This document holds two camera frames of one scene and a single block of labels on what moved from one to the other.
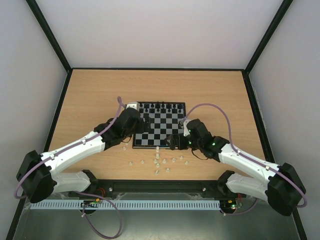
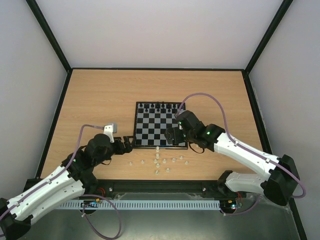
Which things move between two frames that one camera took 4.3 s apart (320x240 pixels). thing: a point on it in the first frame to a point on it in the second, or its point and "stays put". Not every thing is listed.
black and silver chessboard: (165, 117) stays put
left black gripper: (141, 128) to (128, 148)
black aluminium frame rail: (113, 187) stays put
